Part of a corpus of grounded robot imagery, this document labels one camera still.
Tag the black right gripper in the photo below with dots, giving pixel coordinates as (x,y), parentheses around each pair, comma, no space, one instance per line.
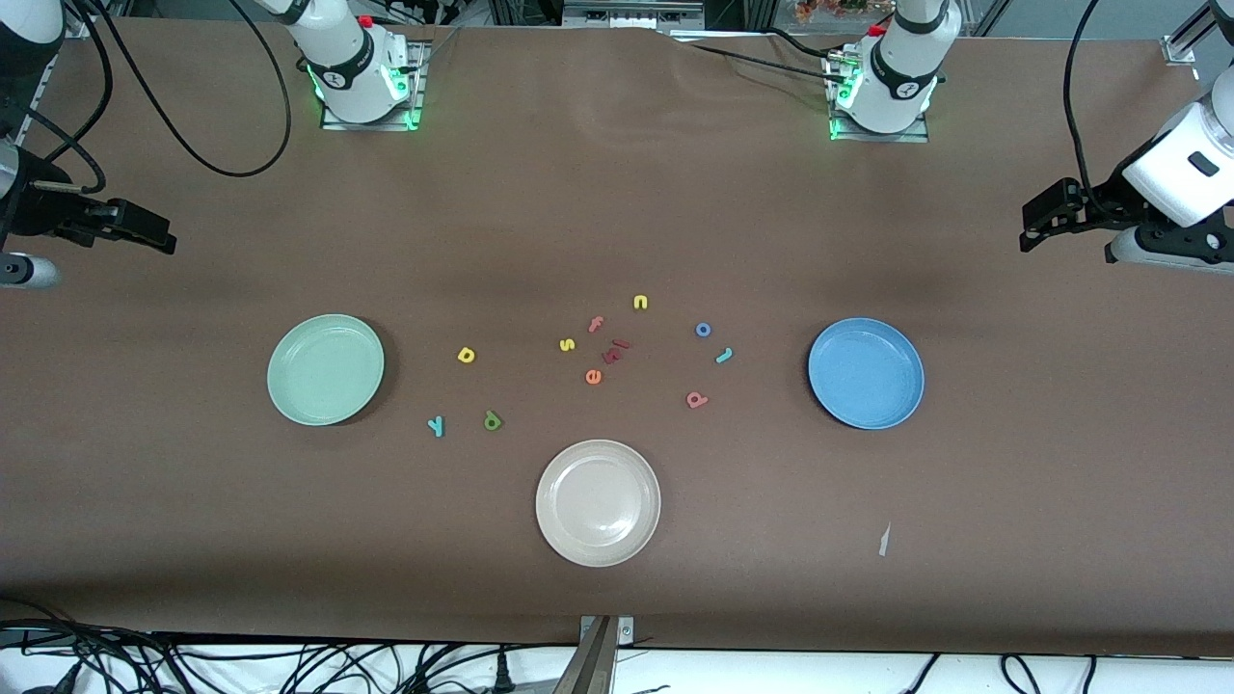
(39,214)

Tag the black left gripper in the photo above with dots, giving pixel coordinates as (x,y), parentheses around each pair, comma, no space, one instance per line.
(1105,200)

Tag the pink foam letter p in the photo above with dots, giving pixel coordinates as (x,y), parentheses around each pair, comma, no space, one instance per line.
(691,401)

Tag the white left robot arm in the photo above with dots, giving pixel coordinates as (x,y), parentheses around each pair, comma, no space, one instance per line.
(897,77)

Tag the light green plate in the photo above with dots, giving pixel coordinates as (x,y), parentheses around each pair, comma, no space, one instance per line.
(323,371)

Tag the blue plate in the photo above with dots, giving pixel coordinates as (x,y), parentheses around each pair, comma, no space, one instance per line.
(866,374)

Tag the orange dried flowers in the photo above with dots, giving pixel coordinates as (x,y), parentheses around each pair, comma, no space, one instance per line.
(829,8)

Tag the white paper scrap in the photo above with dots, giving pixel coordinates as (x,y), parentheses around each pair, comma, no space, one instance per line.
(884,540)

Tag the brown table cover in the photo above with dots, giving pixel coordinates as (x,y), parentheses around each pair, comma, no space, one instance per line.
(617,193)

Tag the grey metal device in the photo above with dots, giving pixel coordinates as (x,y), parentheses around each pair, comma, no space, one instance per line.
(631,13)

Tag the beige plate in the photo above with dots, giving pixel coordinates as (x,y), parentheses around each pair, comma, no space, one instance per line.
(598,501)

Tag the black power plug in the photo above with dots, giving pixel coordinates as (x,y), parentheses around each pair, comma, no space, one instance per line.
(501,675)

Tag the perforated aluminium side rail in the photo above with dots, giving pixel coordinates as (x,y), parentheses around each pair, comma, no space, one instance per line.
(40,92)

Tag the aluminium corner rail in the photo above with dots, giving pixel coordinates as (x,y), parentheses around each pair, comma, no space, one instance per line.
(1178,48)

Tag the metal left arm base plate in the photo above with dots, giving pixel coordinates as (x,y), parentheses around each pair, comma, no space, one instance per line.
(844,133)

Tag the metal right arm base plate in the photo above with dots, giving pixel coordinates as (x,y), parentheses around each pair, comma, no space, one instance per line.
(415,96)

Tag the aluminium frame structure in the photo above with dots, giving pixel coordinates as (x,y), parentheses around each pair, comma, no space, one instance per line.
(742,10)

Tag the metal table clamp bracket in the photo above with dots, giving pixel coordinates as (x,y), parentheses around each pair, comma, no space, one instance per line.
(603,665)

